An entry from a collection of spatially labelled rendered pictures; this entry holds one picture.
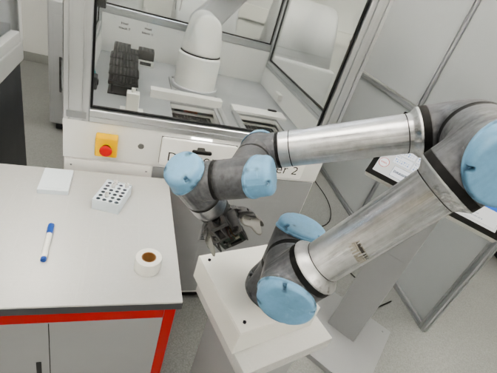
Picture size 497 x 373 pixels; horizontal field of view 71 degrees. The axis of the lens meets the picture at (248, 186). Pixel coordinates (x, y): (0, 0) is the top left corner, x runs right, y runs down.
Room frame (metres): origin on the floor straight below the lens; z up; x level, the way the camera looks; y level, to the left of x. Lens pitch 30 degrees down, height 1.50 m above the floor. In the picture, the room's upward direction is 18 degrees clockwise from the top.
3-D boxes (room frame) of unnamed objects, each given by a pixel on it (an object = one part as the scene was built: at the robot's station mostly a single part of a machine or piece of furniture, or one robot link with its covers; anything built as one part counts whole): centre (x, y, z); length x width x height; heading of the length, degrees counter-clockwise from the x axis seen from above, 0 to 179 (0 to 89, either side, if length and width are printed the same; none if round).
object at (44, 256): (0.65, 0.47, 0.77); 0.14 x 0.02 x 0.02; 27
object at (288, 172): (1.31, -0.07, 0.87); 0.29 x 0.02 x 0.11; 114
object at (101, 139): (1.03, 0.51, 0.88); 0.07 x 0.05 x 0.07; 114
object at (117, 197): (0.90, 0.41, 0.78); 0.12 x 0.08 x 0.04; 7
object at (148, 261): (0.67, 0.20, 0.78); 0.07 x 0.07 x 0.04
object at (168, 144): (1.18, 0.22, 0.87); 0.29 x 0.02 x 0.11; 114
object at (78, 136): (1.64, 0.38, 0.87); 1.02 x 0.95 x 0.14; 114
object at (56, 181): (0.90, 0.61, 0.77); 0.13 x 0.09 x 0.02; 25
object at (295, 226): (0.66, -0.15, 1.00); 0.13 x 0.12 x 0.14; 177
